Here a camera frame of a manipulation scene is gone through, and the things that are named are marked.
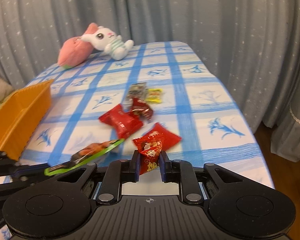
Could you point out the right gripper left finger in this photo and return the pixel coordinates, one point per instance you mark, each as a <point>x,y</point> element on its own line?
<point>134,167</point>

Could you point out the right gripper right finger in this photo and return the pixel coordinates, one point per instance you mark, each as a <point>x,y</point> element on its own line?
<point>165,167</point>

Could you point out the red festive candy packet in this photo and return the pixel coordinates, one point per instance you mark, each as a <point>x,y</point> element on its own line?
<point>149,147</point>

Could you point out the red square snack packet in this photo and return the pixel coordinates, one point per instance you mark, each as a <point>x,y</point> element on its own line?
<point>124,124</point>

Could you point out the green-edged chicken snack packet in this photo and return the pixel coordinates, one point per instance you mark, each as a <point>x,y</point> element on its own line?
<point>84,156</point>

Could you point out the dark red chocolate wrapper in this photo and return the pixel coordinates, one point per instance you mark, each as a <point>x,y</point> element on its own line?
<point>140,107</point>

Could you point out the yellow candy packet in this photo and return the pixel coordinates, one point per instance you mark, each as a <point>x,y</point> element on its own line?
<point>154,95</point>

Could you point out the grey printed snack packet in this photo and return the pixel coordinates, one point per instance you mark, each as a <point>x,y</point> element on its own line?
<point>137,90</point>

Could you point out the orange plastic bin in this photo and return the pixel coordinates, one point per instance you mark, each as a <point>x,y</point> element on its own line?
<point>20,115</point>

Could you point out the blue checked tablecloth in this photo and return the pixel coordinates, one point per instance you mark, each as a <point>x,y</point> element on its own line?
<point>187,100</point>

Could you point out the pink peach plush toy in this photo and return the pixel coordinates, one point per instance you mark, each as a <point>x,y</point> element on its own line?
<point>73,52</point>

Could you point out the white bunny plush toy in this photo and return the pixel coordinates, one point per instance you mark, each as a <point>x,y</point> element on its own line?
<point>107,41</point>

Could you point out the grey star curtain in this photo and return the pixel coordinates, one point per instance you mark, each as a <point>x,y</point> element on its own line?
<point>252,46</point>

